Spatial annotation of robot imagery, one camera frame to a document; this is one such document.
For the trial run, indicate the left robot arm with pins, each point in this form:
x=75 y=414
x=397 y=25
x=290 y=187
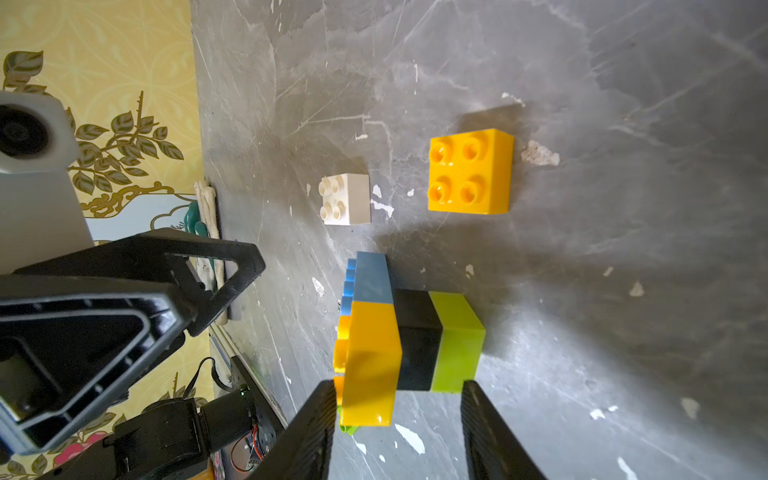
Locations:
x=171 y=439

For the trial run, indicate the work gloves at wall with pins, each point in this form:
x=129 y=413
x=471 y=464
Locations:
x=201 y=220

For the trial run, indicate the yellow lego brick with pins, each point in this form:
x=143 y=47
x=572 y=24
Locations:
x=470 y=173
x=367 y=360

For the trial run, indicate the yellow lego brick on table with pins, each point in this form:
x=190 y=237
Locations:
x=470 y=173

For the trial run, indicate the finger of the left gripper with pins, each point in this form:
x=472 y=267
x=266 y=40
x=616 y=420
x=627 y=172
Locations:
x=166 y=256
x=70 y=346

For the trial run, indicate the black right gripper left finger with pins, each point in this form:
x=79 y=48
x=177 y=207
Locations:
x=303 y=450

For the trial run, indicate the black lego brick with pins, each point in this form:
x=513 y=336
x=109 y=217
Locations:
x=420 y=332

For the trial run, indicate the white lego brick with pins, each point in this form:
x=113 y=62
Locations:
x=345 y=199

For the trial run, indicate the green lego brick studs up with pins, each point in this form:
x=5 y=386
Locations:
x=461 y=342

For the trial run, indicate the blue lego brick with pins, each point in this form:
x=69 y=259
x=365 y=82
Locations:
x=367 y=279

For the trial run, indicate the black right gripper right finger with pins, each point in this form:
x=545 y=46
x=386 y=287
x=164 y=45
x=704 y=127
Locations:
x=492 y=450

